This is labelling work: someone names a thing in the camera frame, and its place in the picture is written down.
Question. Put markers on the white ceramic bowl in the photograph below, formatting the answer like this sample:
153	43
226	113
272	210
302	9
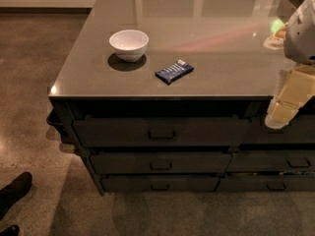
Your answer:
129	44

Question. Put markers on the dark grey drawer cabinet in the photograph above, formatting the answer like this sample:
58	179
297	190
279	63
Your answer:
234	74

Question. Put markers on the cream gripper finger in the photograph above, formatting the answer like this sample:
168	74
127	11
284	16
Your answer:
293	90
276	40

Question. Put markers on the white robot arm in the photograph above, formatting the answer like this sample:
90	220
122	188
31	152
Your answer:
299	41

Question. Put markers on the blue snack packet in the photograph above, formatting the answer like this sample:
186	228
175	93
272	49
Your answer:
174	72

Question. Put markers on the black shoe lower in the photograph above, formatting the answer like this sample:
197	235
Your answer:
11	231

